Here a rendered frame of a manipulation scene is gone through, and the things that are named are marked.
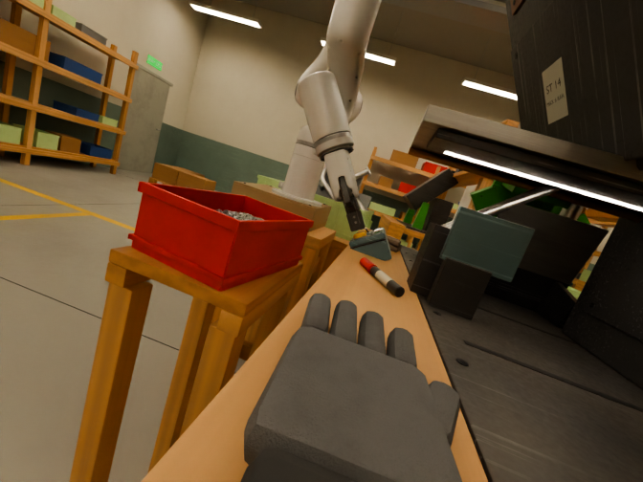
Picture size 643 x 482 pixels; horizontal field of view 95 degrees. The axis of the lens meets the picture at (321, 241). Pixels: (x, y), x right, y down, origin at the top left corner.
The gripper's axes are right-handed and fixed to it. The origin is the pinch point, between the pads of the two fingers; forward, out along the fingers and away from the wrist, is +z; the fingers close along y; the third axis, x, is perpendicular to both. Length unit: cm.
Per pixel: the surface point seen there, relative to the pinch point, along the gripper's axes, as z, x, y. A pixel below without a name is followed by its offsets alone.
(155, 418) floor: 51, -94, -22
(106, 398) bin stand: 18, -51, 24
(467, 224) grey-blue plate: 3.9, 16.3, 23.3
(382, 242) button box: 5.8, 4.3, 2.3
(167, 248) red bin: -5.0, -29.6, 22.2
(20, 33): -332, -359, -247
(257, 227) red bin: -4.1, -14.3, 19.0
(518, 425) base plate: 14.9, 11.0, 45.4
